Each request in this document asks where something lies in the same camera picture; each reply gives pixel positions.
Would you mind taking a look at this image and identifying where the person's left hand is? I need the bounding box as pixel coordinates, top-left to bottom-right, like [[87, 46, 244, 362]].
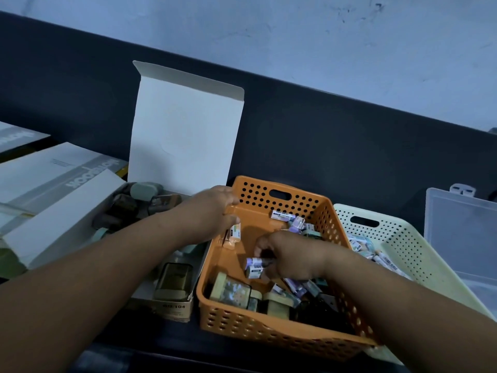
[[177, 185, 241, 245]]

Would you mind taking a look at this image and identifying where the person's right hand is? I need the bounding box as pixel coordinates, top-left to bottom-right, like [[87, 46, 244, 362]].
[[254, 230, 339, 282]]

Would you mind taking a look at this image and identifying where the pile of small tubes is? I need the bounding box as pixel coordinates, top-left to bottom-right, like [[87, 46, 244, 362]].
[[244, 209, 331, 307], [347, 233, 412, 280]]

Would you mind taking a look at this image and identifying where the clear plastic organizer case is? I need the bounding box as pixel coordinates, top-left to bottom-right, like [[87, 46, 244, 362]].
[[423, 183, 497, 319]]

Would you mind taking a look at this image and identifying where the person's right forearm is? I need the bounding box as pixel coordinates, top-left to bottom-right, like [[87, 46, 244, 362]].
[[322, 248, 497, 373]]

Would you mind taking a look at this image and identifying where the person's left forearm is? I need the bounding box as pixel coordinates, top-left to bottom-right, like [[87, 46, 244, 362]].
[[0, 211, 195, 373]]

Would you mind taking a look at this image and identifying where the white cardboard box open lid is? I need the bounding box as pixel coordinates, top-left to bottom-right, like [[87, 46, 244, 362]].
[[0, 61, 245, 323]]

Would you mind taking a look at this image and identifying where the orange plastic basket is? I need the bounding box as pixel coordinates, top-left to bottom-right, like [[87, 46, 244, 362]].
[[196, 175, 379, 362]]

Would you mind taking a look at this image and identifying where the wide black shelf back panel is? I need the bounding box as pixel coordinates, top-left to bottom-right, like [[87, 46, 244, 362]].
[[0, 11, 497, 237]]

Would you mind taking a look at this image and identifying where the white perforated plastic basket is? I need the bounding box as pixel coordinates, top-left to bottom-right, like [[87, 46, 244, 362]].
[[333, 204, 494, 366]]

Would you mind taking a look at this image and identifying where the white grey-banded notebook package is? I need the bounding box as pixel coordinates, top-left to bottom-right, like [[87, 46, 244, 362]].
[[0, 142, 129, 226]]

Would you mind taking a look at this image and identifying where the white flat notebook package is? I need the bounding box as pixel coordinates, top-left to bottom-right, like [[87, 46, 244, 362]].
[[0, 121, 51, 154]]

